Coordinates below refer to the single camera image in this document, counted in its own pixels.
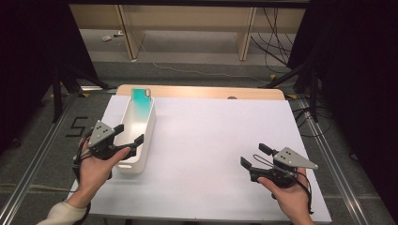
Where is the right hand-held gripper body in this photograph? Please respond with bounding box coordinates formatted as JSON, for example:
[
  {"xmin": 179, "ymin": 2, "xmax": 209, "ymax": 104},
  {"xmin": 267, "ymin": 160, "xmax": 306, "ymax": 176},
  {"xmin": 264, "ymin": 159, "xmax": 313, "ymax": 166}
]
[{"xmin": 249, "ymin": 146, "xmax": 319, "ymax": 189}]

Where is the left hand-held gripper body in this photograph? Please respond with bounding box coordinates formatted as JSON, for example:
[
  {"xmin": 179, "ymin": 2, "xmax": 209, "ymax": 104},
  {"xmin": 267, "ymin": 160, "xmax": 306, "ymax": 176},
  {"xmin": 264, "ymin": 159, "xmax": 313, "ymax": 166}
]
[{"xmin": 87, "ymin": 120, "xmax": 139, "ymax": 161}]

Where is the white plastic bin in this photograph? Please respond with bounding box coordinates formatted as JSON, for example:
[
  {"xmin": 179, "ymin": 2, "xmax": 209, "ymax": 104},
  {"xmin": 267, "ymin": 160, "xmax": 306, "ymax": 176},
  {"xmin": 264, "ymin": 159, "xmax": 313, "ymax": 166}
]
[{"xmin": 114, "ymin": 97, "xmax": 157, "ymax": 175}]

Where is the iridescent phone case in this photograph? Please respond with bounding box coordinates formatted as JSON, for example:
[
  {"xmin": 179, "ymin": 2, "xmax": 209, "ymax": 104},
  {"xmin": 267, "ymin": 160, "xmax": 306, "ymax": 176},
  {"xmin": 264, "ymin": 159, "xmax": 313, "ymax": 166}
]
[{"xmin": 130, "ymin": 87, "xmax": 155, "ymax": 124}]

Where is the person's left hand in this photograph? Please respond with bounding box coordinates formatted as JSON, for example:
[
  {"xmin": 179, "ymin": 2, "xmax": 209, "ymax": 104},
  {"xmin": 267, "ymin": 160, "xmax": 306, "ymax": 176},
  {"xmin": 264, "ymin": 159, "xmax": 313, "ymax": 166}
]
[{"xmin": 66, "ymin": 135, "xmax": 131, "ymax": 209}]

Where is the person's right hand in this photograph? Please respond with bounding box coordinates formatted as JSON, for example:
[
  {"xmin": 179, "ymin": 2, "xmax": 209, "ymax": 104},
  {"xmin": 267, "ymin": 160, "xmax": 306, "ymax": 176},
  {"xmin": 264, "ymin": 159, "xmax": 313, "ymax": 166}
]
[{"xmin": 256, "ymin": 168, "xmax": 315, "ymax": 225}]

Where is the white table sheet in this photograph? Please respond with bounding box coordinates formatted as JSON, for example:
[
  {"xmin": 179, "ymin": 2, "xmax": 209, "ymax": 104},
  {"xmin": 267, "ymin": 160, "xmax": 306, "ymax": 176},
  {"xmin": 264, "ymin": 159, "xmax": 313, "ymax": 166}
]
[{"xmin": 67, "ymin": 95, "xmax": 332, "ymax": 224}]

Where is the black metal stand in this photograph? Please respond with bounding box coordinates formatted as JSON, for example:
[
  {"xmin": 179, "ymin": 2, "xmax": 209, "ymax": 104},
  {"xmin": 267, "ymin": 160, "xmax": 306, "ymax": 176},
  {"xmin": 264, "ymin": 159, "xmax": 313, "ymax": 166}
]
[
  {"xmin": 51, "ymin": 62, "xmax": 117, "ymax": 124},
  {"xmin": 258, "ymin": 59, "xmax": 321, "ymax": 124}
]

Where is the black curtain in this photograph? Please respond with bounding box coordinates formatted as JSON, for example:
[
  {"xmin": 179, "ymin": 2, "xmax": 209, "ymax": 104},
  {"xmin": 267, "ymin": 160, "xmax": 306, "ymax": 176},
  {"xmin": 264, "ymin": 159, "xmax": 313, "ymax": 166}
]
[
  {"xmin": 286, "ymin": 0, "xmax": 398, "ymax": 217},
  {"xmin": 0, "ymin": 0, "xmax": 100, "ymax": 154}
]

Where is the light wooden shelf unit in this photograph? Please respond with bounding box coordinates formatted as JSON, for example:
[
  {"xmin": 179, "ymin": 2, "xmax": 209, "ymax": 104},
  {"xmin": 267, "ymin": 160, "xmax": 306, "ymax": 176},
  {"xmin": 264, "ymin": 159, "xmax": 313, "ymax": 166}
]
[{"xmin": 69, "ymin": 4, "xmax": 307, "ymax": 62}]

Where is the aluminium floor rail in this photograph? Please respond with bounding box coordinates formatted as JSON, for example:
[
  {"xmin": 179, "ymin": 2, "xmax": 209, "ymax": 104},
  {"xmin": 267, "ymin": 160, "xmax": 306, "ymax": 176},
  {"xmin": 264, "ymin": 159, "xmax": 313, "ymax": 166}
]
[
  {"xmin": 296, "ymin": 97, "xmax": 372, "ymax": 225},
  {"xmin": 0, "ymin": 93, "xmax": 81, "ymax": 225}
]

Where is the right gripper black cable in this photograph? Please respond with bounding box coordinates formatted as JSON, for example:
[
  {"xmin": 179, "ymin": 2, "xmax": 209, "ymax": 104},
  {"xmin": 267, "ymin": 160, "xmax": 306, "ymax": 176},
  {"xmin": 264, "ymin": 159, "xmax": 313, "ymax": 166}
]
[{"xmin": 252, "ymin": 153, "xmax": 315, "ymax": 217}]

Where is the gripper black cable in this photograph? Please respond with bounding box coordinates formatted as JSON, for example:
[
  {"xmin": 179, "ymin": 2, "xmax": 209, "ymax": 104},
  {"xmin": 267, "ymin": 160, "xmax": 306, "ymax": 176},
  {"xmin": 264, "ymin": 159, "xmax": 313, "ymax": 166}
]
[
  {"xmin": 70, "ymin": 129, "xmax": 93, "ymax": 225},
  {"xmin": 252, "ymin": 153, "xmax": 315, "ymax": 217}
]

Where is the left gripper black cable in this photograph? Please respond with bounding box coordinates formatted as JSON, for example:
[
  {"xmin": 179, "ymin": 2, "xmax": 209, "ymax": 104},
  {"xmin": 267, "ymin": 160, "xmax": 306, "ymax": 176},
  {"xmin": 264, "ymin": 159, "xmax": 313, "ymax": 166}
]
[{"xmin": 70, "ymin": 129, "xmax": 93, "ymax": 225}]

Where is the black floor cable loop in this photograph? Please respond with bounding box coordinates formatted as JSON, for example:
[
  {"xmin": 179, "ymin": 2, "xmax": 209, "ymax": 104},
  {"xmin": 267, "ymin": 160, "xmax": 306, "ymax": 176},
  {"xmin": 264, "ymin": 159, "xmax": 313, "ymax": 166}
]
[{"xmin": 292, "ymin": 104, "xmax": 333, "ymax": 139}]

